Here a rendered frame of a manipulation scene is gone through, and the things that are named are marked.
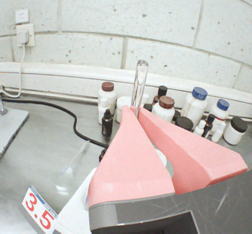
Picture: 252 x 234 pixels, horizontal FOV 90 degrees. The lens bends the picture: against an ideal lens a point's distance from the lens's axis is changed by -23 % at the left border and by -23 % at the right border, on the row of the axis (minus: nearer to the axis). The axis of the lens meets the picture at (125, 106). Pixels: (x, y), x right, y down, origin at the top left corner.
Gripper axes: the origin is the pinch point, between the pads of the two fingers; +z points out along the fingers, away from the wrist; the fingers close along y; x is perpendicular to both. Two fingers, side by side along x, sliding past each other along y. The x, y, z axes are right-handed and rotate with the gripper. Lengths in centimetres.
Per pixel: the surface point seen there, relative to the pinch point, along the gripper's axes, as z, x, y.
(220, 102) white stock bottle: 23.1, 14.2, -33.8
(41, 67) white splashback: 46, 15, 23
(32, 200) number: 3.1, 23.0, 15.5
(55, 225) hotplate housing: -2.5, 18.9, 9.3
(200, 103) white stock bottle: 24.4, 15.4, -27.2
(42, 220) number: -0.7, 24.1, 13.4
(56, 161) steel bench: 14.9, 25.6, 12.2
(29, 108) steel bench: 36, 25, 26
